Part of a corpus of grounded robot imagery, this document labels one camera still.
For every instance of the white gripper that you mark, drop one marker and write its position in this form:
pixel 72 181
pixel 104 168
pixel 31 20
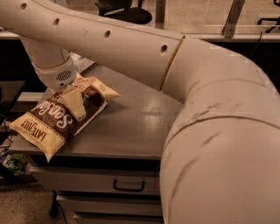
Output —
pixel 57 77

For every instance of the brown and yellow chip bag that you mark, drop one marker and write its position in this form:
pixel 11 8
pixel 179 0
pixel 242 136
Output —
pixel 50 124

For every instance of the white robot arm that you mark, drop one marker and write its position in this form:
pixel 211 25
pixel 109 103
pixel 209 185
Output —
pixel 221 159

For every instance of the clear plastic water bottle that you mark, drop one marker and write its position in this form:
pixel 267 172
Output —
pixel 80 62

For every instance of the grey drawer cabinet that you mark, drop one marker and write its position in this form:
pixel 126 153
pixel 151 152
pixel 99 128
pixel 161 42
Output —
pixel 123 142

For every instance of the green snack package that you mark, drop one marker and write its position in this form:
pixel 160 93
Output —
pixel 15 163

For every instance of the black office chair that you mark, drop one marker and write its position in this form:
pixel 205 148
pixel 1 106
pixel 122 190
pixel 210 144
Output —
pixel 123 10

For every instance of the black drawer handle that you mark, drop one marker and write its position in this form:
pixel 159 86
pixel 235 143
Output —
pixel 132 187

